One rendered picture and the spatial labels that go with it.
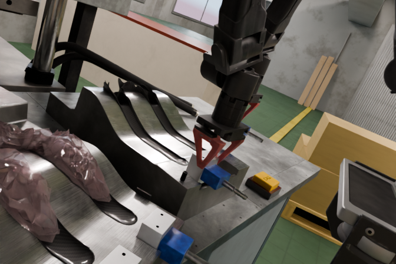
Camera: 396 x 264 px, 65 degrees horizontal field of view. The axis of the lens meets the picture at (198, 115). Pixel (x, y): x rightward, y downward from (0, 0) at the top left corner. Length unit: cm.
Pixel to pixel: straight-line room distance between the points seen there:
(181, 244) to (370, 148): 214
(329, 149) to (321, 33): 747
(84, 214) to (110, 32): 340
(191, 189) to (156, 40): 292
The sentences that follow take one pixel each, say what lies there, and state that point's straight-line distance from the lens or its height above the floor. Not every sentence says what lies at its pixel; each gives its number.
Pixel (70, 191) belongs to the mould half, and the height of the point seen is 88.
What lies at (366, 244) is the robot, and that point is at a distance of 43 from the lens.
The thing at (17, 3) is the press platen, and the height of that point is 102.
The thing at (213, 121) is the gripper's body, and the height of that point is 102.
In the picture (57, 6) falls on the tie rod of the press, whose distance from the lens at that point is 114.
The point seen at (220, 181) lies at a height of 91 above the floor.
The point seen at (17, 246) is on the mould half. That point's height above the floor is 87.
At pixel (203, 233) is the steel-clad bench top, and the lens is 66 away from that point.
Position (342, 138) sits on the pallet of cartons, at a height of 77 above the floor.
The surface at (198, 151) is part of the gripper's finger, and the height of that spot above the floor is 95.
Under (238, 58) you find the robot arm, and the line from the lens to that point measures 53.
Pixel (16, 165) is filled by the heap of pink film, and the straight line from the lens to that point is 49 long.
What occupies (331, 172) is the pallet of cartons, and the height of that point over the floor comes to 50.
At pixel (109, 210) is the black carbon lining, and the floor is 85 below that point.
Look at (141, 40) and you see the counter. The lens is 355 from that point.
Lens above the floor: 118
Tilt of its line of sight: 17 degrees down
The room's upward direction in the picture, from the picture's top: 22 degrees clockwise
